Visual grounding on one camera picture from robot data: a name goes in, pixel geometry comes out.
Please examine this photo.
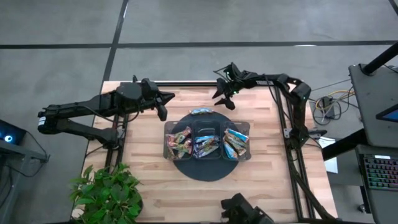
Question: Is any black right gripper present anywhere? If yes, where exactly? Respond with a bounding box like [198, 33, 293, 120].
[213, 63, 249, 100]

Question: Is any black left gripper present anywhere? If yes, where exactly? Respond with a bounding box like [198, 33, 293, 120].
[141, 79, 175, 110]

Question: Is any red green granola bar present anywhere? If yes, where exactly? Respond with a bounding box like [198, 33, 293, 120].
[165, 134, 177, 151]
[167, 147, 183, 161]
[174, 138, 193, 155]

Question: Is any blue brown granola bar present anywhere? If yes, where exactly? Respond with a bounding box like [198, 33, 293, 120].
[224, 128, 250, 143]
[228, 141, 248, 156]
[223, 133, 244, 149]
[223, 142, 239, 161]

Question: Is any grey translucent plastic bin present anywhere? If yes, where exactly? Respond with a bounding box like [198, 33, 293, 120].
[164, 121, 194, 162]
[221, 121, 251, 162]
[192, 120, 223, 160]

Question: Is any round dark woven mat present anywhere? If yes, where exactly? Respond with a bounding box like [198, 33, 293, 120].
[170, 111, 242, 182]

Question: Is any black power brick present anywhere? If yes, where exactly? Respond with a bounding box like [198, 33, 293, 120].
[320, 95, 335, 119]

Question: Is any green leafy potted plant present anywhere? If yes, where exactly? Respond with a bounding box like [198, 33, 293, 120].
[67, 162, 144, 224]

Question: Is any black support beam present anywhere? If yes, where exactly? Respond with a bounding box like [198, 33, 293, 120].
[321, 128, 368, 162]

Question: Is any white paper sheet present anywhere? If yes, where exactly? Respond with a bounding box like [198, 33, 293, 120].
[317, 136, 340, 175]

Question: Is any grey workstation cart top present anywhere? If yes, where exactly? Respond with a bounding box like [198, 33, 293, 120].
[348, 63, 398, 149]

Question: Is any grey metal side desk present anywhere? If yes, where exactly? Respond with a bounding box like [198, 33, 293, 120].
[0, 139, 50, 224]

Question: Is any black computer case blue light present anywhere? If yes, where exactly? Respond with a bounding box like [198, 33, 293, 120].
[0, 119, 27, 146]

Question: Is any black pole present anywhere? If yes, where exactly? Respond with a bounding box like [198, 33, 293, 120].
[361, 41, 398, 76]

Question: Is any blue screen monitor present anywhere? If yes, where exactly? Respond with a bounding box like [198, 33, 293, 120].
[375, 103, 398, 124]

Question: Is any backlit keyboard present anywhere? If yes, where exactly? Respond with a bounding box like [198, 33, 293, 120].
[362, 153, 398, 192]

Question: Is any grey keyboard desk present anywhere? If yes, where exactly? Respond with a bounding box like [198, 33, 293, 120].
[354, 144, 398, 224]

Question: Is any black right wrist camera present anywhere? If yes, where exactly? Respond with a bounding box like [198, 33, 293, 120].
[221, 97, 236, 111]

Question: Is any black silver frame crossbar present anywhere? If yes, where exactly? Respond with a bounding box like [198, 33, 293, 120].
[119, 80, 224, 88]

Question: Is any black aluminium frame rail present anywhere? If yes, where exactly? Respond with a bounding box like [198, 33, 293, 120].
[284, 88, 317, 220]
[273, 86, 304, 221]
[114, 74, 137, 169]
[104, 81, 125, 170]

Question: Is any yellow cable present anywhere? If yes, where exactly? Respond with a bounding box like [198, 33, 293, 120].
[312, 89, 354, 126]

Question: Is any black power cable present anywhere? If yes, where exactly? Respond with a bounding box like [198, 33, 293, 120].
[0, 130, 50, 184]

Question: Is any black cable sleeve bundle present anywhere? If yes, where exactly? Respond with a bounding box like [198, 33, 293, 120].
[288, 154, 338, 222]

